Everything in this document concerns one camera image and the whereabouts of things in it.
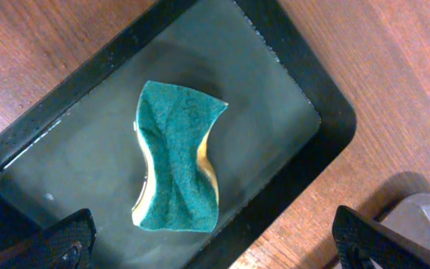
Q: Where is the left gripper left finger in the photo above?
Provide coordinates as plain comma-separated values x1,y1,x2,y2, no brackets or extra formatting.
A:
0,208,96,269

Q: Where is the green yellow sponge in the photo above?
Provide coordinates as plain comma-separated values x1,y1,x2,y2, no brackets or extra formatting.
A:
131,81,228,232

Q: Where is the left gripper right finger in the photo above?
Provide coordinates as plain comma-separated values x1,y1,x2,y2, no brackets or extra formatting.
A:
331,205,430,269

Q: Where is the black water tray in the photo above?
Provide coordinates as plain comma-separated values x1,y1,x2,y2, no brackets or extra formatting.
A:
0,0,356,268

